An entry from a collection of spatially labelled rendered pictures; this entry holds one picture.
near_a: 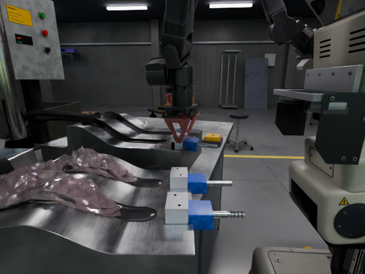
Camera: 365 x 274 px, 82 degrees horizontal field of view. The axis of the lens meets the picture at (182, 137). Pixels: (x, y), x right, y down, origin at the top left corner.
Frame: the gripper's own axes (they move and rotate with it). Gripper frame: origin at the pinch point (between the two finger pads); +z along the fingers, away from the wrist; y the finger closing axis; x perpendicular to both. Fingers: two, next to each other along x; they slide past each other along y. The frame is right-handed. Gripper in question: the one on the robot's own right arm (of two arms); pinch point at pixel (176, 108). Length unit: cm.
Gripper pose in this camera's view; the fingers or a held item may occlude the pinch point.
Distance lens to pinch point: 91.1
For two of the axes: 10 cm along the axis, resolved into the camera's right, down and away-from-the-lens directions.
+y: -3.2, 2.5, -9.1
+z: 0.2, 9.6, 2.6
